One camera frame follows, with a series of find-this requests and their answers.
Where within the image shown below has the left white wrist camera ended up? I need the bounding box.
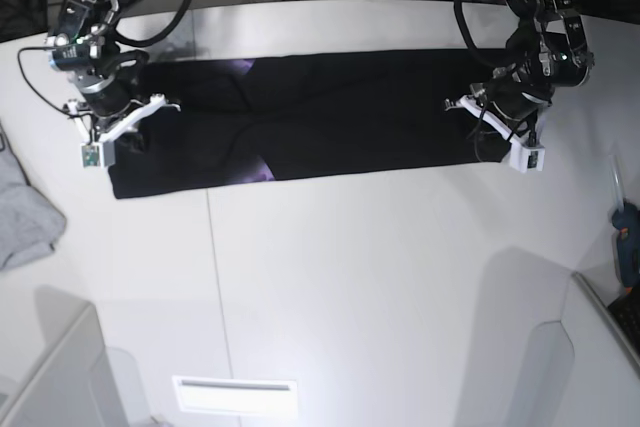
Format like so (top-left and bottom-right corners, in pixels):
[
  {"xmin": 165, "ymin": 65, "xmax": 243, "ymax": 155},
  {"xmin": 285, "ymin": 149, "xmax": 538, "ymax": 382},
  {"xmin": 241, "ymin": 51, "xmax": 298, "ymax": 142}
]
[{"xmin": 508, "ymin": 143, "xmax": 545, "ymax": 173}]

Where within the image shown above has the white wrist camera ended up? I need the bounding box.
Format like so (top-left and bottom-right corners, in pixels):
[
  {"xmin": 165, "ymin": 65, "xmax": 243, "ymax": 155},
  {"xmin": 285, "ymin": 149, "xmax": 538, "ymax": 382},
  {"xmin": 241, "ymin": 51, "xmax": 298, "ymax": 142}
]
[
  {"xmin": 81, "ymin": 142, "xmax": 116, "ymax": 168},
  {"xmin": 508, "ymin": 143, "xmax": 545, "ymax": 173}
]

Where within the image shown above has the black T-shirt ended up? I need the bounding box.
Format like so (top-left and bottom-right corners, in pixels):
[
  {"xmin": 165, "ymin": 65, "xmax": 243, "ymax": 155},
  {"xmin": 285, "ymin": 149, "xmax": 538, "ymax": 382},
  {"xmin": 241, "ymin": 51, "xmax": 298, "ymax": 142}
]
[{"xmin": 109, "ymin": 49, "xmax": 509, "ymax": 199}]

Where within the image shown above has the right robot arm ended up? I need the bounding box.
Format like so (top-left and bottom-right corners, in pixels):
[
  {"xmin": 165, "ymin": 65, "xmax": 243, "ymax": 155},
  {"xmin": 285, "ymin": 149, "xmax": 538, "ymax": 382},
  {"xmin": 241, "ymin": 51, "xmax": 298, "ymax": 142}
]
[{"xmin": 47, "ymin": 0, "xmax": 192, "ymax": 144}]

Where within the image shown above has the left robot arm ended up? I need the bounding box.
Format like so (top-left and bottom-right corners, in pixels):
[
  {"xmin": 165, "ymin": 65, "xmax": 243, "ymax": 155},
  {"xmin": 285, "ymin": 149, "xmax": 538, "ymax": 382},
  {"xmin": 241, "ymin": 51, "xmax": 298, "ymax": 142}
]
[{"xmin": 453, "ymin": 0, "xmax": 594, "ymax": 147}]

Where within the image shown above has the blue glue gun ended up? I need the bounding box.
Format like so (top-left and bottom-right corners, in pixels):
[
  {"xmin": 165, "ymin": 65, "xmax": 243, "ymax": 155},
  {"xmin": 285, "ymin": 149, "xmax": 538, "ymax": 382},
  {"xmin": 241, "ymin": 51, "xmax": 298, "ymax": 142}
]
[{"xmin": 609, "ymin": 154, "xmax": 639, "ymax": 290}]

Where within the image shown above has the grey cloth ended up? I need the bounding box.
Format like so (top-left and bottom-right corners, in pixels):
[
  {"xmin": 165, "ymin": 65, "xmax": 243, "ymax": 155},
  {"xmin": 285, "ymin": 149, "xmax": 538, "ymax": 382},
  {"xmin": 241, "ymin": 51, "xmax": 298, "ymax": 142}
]
[{"xmin": 1, "ymin": 129, "xmax": 66, "ymax": 271}]

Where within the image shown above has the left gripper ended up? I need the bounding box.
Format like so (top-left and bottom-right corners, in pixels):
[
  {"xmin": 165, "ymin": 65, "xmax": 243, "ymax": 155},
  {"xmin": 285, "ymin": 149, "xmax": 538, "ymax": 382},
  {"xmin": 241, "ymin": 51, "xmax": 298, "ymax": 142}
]
[{"xmin": 444, "ymin": 76, "xmax": 553, "ymax": 147}]

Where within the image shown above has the black keyboard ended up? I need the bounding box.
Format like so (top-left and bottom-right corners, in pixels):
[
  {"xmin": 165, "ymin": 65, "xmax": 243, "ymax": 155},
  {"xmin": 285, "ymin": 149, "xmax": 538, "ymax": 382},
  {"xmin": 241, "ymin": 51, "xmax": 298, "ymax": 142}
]
[{"xmin": 608, "ymin": 286, "xmax": 640, "ymax": 352}]

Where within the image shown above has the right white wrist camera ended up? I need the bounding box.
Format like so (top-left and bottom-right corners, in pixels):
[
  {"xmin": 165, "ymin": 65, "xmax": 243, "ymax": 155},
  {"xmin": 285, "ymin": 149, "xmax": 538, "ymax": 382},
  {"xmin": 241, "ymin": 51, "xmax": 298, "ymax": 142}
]
[{"xmin": 81, "ymin": 142, "xmax": 116, "ymax": 168}]

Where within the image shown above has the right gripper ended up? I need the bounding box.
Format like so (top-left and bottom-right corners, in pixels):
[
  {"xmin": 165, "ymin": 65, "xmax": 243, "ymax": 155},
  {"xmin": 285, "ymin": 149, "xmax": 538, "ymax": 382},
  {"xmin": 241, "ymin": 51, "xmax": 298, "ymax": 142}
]
[{"xmin": 63, "ymin": 74, "xmax": 181, "ymax": 145}]

